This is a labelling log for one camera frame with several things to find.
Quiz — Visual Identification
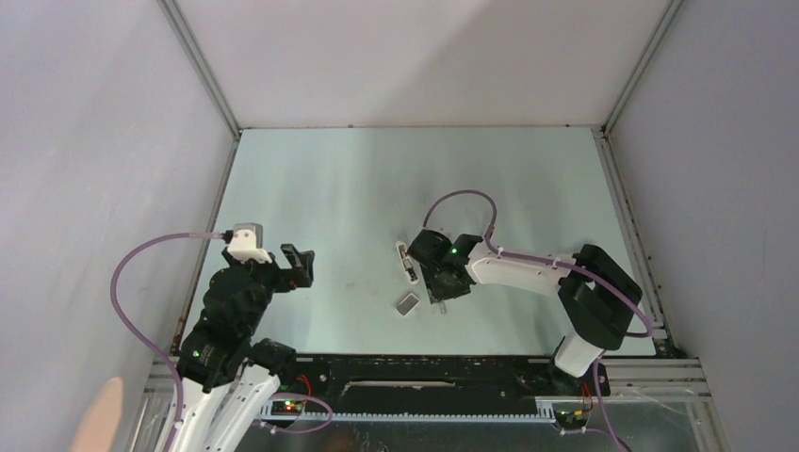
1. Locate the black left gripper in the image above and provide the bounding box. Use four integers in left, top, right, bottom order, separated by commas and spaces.
224, 241, 314, 334

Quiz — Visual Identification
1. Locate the staple tray with staples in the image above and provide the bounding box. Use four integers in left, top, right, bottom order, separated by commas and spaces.
395, 293, 419, 316

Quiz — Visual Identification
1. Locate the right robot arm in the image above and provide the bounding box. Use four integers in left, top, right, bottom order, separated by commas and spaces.
401, 229, 643, 394

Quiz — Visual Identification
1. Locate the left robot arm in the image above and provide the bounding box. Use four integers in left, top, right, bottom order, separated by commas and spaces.
156, 244, 316, 451

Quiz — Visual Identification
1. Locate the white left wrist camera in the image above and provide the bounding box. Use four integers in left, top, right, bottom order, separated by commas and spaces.
226, 222, 273, 264

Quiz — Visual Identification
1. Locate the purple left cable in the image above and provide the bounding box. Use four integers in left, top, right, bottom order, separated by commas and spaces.
110, 231, 227, 452

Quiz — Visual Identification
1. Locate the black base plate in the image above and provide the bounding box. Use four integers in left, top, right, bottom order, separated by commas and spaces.
293, 354, 611, 414

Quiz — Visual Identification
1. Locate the grey cable duct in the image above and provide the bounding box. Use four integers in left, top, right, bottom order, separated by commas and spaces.
253, 401, 556, 426

